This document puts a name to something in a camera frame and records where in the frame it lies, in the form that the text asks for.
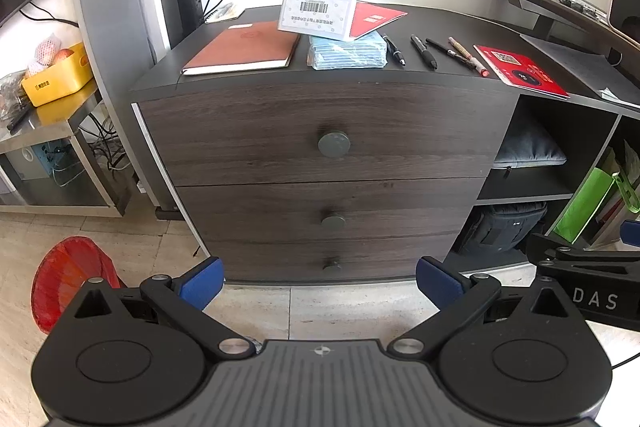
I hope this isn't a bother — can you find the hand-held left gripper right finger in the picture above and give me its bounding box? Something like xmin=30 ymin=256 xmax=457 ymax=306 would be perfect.
xmin=387 ymin=256 xmax=583 ymax=360

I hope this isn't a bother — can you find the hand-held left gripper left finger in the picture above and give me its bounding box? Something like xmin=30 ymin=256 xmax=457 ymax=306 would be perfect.
xmin=65 ymin=257 xmax=253 ymax=361

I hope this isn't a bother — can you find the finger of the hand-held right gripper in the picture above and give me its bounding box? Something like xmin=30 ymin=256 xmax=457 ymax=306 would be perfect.
xmin=621 ymin=219 xmax=640 ymax=249
xmin=526 ymin=233 xmax=640 ymax=280

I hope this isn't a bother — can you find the large dark wood drawer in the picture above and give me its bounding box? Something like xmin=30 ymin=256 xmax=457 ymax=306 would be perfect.
xmin=132 ymin=79 xmax=521 ymax=188

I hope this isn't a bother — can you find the narrow dark wood drawer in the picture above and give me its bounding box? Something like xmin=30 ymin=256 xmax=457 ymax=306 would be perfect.
xmin=205 ymin=234 xmax=458 ymax=284

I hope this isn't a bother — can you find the medium dark wood drawer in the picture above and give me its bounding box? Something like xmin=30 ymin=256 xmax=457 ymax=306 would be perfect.
xmin=175 ymin=177 xmax=488 ymax=248

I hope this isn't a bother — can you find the dark wood drawer cabinet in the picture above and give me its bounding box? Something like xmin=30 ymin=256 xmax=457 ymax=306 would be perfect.
xmin=127 ymin=4 xmax=523 ymax=288

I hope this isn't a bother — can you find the green plastic clip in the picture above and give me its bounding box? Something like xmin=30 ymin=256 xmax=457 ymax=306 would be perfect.
xmin=612 ymin=172 xmax=640 ymax=214

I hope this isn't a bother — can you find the black backpack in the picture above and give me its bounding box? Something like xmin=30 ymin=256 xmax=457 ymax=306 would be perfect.
xmin=457 ymin=201 xmax=548 ymax=258

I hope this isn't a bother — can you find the dark open shelf unit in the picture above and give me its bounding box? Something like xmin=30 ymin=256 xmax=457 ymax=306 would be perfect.
xmin=472 ymin=72 xmax=640 ymax=273

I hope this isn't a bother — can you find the grey cushion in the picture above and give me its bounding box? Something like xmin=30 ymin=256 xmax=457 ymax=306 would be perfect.
xmin=492 ymin=117 xmax=568 ymax=170

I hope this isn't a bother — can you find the white paper sheet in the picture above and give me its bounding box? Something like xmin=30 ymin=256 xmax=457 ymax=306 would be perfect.
xmin=599 ymin=86 xmax=640 ymax=110

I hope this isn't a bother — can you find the red trash bin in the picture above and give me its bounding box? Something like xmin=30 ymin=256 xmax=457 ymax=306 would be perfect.
xmin=31 ymin=236 xmax=126 ymax=335

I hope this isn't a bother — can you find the red printed card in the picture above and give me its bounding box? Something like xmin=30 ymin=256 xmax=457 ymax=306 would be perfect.
xmin=472 ymin=43 xmax=572 ymax=100

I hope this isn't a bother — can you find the blue box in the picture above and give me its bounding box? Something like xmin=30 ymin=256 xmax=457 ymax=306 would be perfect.
xmin=30 ymin=141 xmax=72 ymax=181

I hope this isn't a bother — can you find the metal side table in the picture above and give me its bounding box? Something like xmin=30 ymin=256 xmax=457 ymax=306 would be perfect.
xmin=0 ymin=82 xmax=137 ymax=219

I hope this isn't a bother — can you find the beige pen with red tip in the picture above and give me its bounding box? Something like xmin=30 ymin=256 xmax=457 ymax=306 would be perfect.
xmin=447 ymin=37 xmax=490 ymax=78

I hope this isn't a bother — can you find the thick black marker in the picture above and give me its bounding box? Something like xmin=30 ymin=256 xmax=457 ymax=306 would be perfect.
xmin=410 ymin=34 xmax=439 ymax=71

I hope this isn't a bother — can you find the small circuit board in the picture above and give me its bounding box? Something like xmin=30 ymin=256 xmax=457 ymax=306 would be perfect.
xmin=555 ymin=0 xmax=601 ymax=15

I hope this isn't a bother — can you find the thin black pen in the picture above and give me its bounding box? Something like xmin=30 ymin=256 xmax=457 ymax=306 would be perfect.
xmin=425 ymin=38 xmax=476 ymax=70

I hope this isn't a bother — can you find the black ballpoint pen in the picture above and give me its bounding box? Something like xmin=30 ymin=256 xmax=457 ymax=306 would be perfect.
xmin=381 ymin=34 xmax=407 ymax=68

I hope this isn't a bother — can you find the dark monitor riser shelf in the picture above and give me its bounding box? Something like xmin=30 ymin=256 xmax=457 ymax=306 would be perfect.
xmin=472 ymin=0 xmax=640 ymax=72

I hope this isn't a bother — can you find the brown notebook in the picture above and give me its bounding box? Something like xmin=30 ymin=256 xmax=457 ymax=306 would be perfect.
xmin=181 ymin=21 xmax=301 ymax=76

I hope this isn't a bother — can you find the yellow plastic basket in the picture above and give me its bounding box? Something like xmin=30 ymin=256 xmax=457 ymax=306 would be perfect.
xmin=21 ymin=43 xmax=95 ymax=108

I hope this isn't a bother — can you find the clear plastic bag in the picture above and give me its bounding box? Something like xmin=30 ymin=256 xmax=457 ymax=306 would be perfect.
xmin=0 ymin=71 xmax=28 ymax=120

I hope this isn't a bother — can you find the small spiral notepad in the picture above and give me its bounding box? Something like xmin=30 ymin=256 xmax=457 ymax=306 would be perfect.
xmin=205 ymin=3 xmax=246 ymax=25

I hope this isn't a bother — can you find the red booklet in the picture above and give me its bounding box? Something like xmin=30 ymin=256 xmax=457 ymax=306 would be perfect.
xmin=347 ymin=1 xmax=409 ymax=40

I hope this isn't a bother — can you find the fruit in white foam net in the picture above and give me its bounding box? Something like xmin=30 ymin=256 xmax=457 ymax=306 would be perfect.
xmin=27 ymin=33 xmax=63 ymax=76

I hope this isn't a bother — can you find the white barcode box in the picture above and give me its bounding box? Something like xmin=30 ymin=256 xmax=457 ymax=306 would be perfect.
xmin=277 ymin=0 xmax=357 ymax=42

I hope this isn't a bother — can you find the grey curved partition panel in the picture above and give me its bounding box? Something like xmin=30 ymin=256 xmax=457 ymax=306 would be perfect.
xmin=62 ymin=0 xmax=211 ymax=258

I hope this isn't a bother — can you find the tangle of black cables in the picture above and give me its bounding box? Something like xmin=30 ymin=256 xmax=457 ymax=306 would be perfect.
xmin=80 ymin=112 xmax=137 ymax=174

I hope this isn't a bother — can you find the black television cable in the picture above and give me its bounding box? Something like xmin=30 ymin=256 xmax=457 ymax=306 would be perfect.
xmin=20 ymin=2 xmax=80 ymax=28

